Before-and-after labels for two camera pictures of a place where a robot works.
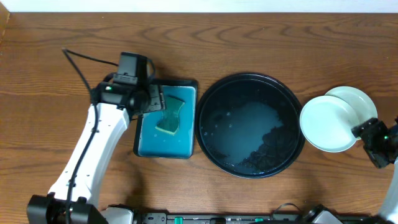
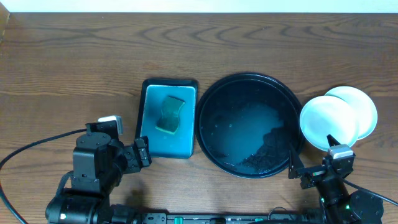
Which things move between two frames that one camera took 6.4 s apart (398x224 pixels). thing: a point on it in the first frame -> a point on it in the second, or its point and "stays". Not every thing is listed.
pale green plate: [326, 122] stays
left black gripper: [157, 98] -> [137, 154]
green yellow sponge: [169, 121] stays
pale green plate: [363, 104] stays
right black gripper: [371, 134] -> [297, 170]
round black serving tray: [250, 126] stays
